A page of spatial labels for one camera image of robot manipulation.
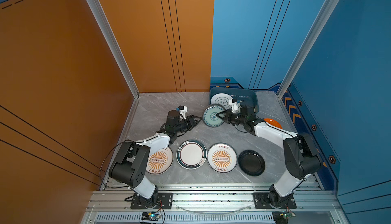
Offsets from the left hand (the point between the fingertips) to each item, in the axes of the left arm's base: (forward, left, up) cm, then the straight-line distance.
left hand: (201, 118), depth 86 cm
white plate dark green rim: (-15, +6, -15) cm, 22 cm away
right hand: (+2, -8, +1) cm, 9 cm away
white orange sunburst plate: (-19, +23, -16) cm, 34 cm away
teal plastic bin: (+33, -29, -12) cm, 46 cm away
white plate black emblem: (+28, -15, -13) cm, 34 cm away
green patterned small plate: (+2, -5, 0) cm, 5 cm away
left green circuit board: (-44, +23, -17) cm, 53 cm away
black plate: (-19, -29, -15) cm, 38 cm away
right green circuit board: (-44, -38, -17) cm, 61 cm away
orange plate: (+7, -48, -13) cm, 50 cm away
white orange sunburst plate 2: (-17, -12, -15) cm, 26 cm away
